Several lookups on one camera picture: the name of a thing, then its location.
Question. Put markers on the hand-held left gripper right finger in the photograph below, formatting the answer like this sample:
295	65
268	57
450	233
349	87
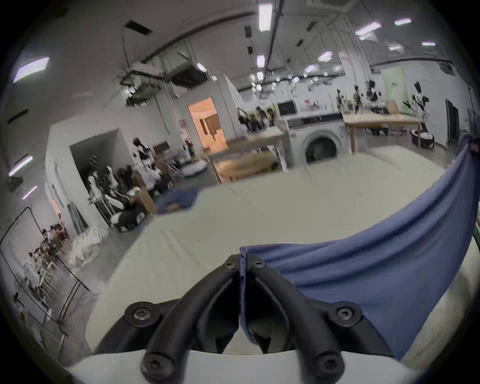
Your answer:
300	318

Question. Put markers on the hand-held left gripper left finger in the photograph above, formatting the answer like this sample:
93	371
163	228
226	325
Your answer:
176	318

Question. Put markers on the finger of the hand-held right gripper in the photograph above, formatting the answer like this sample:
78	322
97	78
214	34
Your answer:
474	144

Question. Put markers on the blue garment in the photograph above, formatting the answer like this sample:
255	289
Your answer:
375	270

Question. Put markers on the white and black humanoid robot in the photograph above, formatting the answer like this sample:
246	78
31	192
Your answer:
422	108

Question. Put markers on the long wooden table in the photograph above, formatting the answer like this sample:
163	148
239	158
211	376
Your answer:
378	120

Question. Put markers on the bed with beige sheet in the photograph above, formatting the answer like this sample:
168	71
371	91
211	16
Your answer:
285	210

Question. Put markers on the pile of white bags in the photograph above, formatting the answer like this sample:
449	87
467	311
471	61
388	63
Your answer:
88	245

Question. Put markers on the dark blue folded cloth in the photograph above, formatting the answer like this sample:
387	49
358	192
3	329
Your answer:
178	200

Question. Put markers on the black metal clothes rack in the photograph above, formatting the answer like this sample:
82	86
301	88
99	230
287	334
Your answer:
45	285

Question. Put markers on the group of humanoid robots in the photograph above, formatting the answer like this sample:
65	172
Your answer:
123	187

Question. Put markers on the group of people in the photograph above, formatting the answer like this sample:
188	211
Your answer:
258	118
48	240

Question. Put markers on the white washing machine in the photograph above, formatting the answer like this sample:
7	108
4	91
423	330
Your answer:
322	144

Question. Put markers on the wooden table with shelf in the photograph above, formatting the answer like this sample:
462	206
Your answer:
247	155

